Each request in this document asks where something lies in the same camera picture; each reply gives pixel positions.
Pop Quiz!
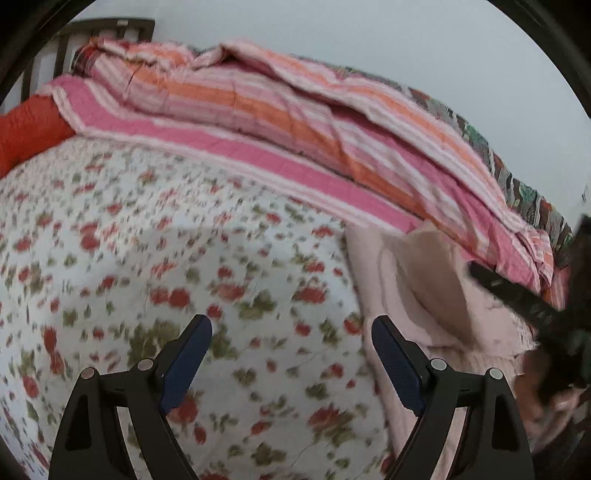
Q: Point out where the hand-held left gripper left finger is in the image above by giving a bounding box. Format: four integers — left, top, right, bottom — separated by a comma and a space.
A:
48, 314, 214, 480

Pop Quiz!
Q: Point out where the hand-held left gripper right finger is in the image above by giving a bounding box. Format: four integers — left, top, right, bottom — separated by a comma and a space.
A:
372, 315, 535, 480

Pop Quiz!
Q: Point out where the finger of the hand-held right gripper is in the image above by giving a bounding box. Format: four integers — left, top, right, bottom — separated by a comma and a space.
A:
468, 261, 561, 330

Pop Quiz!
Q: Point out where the pink knit sweater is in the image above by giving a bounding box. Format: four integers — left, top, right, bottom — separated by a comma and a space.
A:
345, 222, 573, 480

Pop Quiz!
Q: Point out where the beige cloth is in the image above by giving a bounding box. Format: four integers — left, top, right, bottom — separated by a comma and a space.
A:
403, 229, 476, 344

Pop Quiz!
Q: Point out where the multicoloured patterned blanket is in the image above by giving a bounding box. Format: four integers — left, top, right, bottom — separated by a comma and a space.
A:
295, 53, 578, 259

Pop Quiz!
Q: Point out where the floral bedsheet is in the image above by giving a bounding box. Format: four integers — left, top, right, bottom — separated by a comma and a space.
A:
0, 136, 393, 480

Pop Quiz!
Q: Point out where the pink striped blanket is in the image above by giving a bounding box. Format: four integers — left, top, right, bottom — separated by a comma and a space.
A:
50, 37, 571, 310

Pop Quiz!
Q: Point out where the red pillow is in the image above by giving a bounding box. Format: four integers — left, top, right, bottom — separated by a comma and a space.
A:
0, 95, 77, 178

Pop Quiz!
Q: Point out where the dark wooden headboard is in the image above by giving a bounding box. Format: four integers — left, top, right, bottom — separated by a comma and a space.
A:
18, 17, 156, 100

